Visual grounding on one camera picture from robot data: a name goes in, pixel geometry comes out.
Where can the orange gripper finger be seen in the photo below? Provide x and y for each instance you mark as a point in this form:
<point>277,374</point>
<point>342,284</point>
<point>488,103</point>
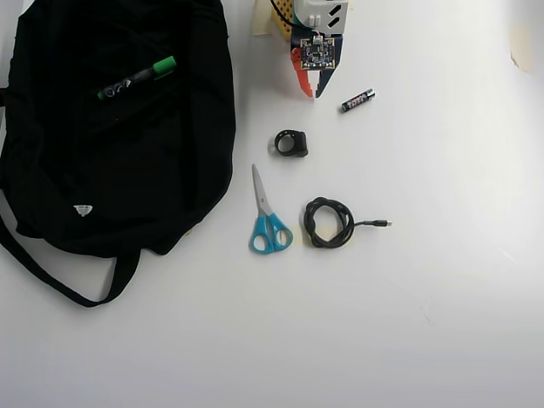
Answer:
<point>302,78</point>

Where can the dark navy gripper finger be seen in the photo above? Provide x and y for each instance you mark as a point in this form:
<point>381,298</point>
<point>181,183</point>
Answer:
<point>326,81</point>

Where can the green capped black marker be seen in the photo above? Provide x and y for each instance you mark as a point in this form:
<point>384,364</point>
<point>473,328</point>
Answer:
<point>136,78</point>

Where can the black fabric bag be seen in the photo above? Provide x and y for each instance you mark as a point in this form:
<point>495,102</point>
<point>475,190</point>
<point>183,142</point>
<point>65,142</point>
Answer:
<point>127,170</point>

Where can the black AAA battery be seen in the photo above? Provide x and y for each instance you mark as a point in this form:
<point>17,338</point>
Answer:
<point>358,100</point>

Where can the yellow perforated block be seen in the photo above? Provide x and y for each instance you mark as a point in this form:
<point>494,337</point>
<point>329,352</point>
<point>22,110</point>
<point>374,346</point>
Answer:
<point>280,23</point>

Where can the beige masking tape strip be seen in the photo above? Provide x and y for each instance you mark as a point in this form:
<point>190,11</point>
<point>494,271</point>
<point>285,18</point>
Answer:
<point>260,21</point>
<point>523,47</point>

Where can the square camera circuit board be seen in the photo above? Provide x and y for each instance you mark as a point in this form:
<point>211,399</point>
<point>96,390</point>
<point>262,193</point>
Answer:
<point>318,54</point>

